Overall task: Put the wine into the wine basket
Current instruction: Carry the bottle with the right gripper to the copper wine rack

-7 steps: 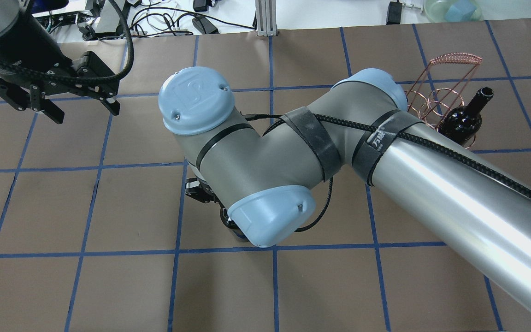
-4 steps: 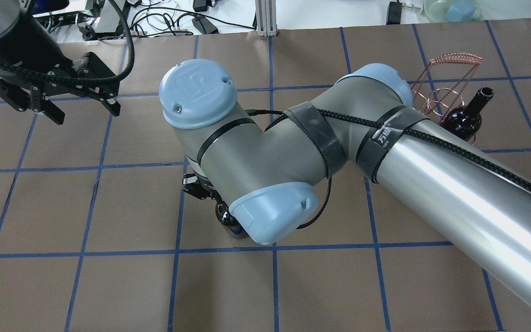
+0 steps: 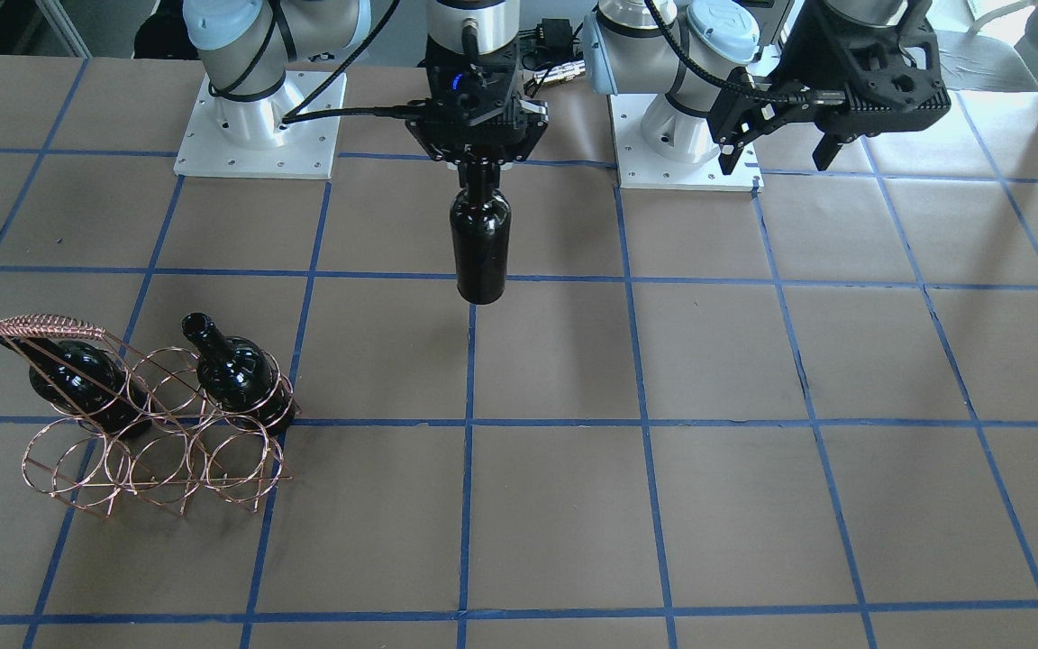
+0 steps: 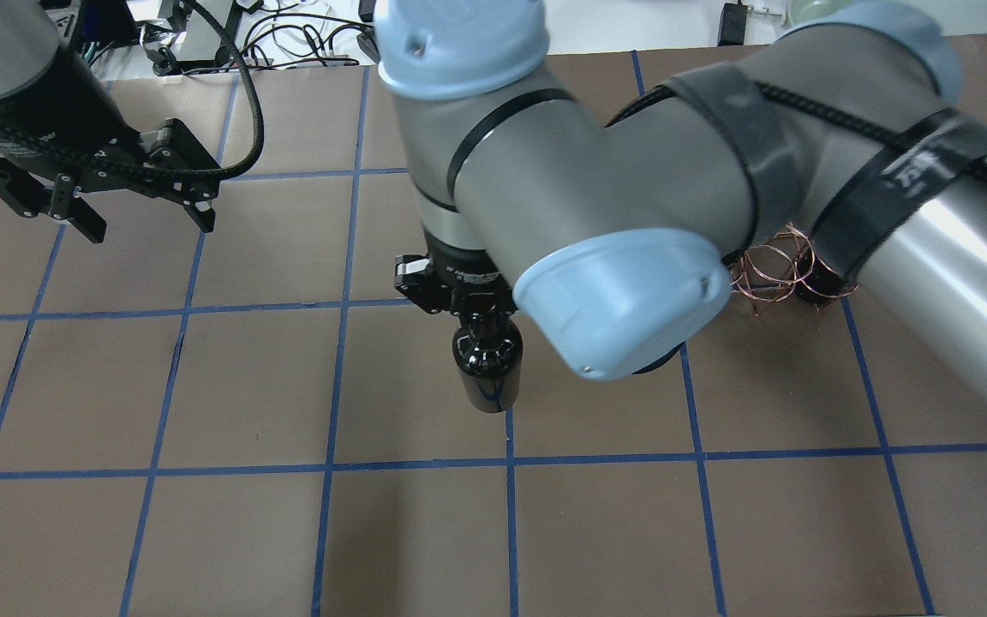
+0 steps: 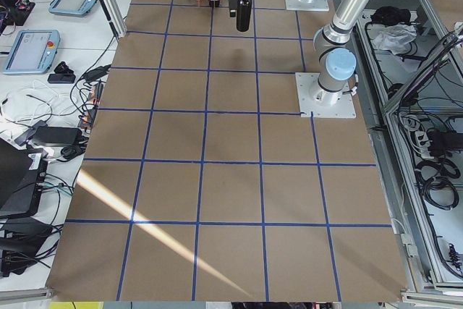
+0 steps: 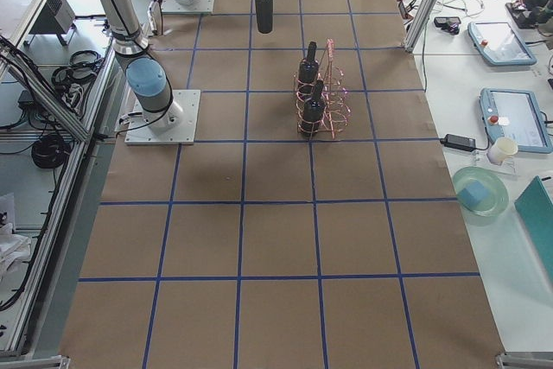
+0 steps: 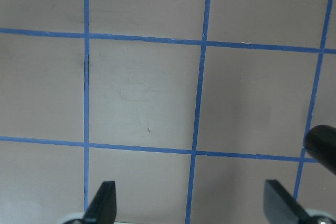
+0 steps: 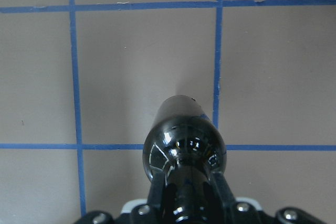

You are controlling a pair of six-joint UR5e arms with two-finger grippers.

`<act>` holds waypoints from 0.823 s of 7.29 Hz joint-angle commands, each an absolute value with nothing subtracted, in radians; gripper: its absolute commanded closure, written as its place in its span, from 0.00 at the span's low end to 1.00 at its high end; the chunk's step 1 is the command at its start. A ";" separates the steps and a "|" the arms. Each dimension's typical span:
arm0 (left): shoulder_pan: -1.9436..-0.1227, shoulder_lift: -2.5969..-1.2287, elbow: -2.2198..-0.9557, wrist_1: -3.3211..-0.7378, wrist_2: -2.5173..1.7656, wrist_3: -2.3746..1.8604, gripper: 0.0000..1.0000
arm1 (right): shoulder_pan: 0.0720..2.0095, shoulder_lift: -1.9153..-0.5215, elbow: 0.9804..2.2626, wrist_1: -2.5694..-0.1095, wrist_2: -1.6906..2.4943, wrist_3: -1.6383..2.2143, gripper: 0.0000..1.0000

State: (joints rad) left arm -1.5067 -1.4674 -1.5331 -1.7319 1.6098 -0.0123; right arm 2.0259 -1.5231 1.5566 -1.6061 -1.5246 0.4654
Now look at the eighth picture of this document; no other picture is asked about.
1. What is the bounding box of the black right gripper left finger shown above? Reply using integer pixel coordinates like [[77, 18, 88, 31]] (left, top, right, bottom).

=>
[[131, 172, 168, 224]]

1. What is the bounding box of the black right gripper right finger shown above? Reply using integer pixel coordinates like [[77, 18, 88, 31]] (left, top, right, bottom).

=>
[[210, 172, 262, 224]]

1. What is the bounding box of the dark glass wine bottle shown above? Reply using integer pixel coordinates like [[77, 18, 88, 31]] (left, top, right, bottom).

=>
[[142, 95, 227, 223]]

